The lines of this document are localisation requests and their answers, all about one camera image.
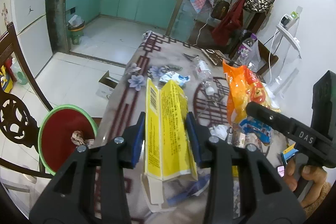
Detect orange snack bag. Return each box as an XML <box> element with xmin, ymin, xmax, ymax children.
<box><xmin>222</xmin><ymin>60</ymin><xmax>280</xmax><ymax>146</ymax></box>

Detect yellow cardboard box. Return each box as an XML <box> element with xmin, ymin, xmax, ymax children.
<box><xmin>141</xmin><ymin>79</ymin><xmax>198</xmax><ymax>213</ymax></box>

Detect brown paper wad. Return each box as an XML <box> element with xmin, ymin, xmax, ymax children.
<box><xmin>71</xmin><ymin>131</ymin><xmax>95</xmax><ymax>147</ymax></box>

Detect green kitchen trash bin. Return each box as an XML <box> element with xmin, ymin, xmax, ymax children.
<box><xmin>67</xmin><ymin>14</ymin><xmax>85</xmax><ymax>46</ymax></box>

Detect green kitchen cabinets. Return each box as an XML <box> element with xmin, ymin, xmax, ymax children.
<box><xmin>65</xmin><ymin>0</ymin><xmax>177</xmax><ymax>30</ymax></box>

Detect person's right hand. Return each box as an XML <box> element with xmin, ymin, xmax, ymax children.
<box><xmin>283</xmin><ymin>158</ymin><xmax>327</xmax><ymax>208</ymax></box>

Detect red bin with green rim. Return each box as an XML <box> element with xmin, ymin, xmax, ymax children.
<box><xmin>38</xmin><ymin>105</ymin><xmax>98</xmax><ymax>175</ymax></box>

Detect blue plastic wrapper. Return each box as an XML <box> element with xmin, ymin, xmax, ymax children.
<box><xmin>167</xmin><ymin>174</ymin><xmax>211</xmax><ymax>207</ymax></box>

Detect crumpled white tissue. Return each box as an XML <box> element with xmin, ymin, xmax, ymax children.
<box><xmin>209</xmin><ymin>124</ymin><xmax>228</xmax><ymax>140</ymax></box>

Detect white desk lamp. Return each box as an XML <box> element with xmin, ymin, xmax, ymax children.
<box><xmin>266</xmin><ymin>6</ymin><xmax>303</xmax><ymax>100</ymax></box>

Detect dark carved wooden chair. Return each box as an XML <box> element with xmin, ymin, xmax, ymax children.
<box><xmin>1</xmin><ymin>22</ymin><xmax>53</xmax><ymax>178</ymax></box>

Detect purple label water bottle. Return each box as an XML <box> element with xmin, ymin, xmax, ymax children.
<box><xmin>232</xmin><ymin>34</ymin><xmax>257</xmax><ymax>66</ymax></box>

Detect brown patterned flat box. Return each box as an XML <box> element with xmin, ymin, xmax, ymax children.
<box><xmin>201</xmin><ymin>49</ymin><xmax>226</xmax><ymax>67</ymax></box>

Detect clear empty plastic bottle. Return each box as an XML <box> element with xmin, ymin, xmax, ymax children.
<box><xmin>194</xmin><ymin>57</ymin><xmax>215</xmax><ymax>96</ymax></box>

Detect small cardboard box on floor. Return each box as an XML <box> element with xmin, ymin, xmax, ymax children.
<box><xmin>96</xmin><ymin>71</ymin><xmax>119</xmax><ymax>100</ymax></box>

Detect red hanging garment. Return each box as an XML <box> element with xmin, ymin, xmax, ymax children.
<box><xmin>211</xmin><ymin>0</ymin><xmax>246</xmax><ymax>46</ymax></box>

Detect blue white snack wrapper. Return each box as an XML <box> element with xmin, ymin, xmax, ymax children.
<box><xmin>159</xmin><ymin>71</ymin><xmax>190</xmax><ymax>87</ymax></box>

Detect white refrigerator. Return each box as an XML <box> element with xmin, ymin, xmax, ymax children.
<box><xmin>1</xmin><ymin>0</ymin><xmax>52</xmax><ymax>77</ymax></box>

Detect wooden chair by wall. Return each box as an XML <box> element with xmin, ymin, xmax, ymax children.
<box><xmin>257</xmin><ymin>41</ymin><xmax>278</xmax><ymax>76</ymax></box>

